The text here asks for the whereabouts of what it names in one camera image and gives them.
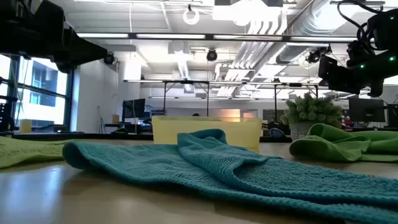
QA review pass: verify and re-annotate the yellow bin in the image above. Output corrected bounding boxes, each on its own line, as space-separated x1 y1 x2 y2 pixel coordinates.
19 119 33 134

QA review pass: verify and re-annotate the lime green microfiber towel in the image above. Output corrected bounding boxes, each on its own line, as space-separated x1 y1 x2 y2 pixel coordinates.
0 136 82 170

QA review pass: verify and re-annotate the long fluorescent light strip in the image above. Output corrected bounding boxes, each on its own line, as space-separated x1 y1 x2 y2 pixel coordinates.
76 32 358 43

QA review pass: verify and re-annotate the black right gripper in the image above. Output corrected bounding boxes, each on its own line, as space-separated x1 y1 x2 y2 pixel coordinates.
318 55 369 94

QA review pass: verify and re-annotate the green artificial potted plant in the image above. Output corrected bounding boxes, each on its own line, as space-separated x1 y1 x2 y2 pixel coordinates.
280 92 343 141

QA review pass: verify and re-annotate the black gantry frame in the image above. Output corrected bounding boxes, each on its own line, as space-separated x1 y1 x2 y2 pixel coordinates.
162 80 211 118
273 82 320 123

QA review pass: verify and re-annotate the teal microfiber towel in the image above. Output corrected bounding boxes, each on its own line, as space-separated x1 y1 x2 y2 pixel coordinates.
62 128 398 224

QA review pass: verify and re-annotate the white coiled cable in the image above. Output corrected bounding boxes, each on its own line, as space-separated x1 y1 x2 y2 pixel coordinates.
182 4 201 26

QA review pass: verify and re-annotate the yellow translucent plastic basket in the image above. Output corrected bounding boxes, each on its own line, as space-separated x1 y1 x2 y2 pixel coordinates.
151 115 263 153

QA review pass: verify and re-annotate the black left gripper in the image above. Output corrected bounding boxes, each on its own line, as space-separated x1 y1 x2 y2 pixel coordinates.
54 29 108 74

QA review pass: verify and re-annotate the silver ventilation duct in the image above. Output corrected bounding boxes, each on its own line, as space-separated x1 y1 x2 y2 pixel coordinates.
275 0 354 65

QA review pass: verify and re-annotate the black computer monitor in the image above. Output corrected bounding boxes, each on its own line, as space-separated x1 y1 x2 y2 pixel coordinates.
387 104 398 128
348 97 386 123
121 98 146 119

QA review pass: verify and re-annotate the large glass window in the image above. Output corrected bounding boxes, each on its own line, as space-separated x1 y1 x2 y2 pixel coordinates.
0 54 75 133

